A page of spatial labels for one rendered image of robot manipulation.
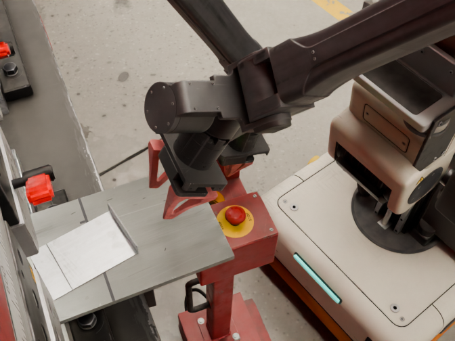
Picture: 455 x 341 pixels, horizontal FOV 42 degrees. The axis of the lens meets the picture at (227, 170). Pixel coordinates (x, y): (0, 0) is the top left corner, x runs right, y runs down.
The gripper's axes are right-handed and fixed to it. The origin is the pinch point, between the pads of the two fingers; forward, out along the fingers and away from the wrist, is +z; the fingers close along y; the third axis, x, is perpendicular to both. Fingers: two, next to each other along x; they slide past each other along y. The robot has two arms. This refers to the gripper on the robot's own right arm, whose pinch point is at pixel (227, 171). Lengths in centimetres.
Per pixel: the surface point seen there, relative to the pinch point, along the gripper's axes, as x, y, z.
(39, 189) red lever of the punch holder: 30, 43, -42
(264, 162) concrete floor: -52, -57, 69
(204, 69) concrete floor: -106, -53, 70
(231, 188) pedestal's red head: -1.9, -4.4, 8.9
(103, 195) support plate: 10.5, 29.3, -13.0
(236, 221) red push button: 11.6, 2.9, 0.0
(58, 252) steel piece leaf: 17.9, 37.4, -11.2
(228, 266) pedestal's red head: 15.4, 3.3, 9.9
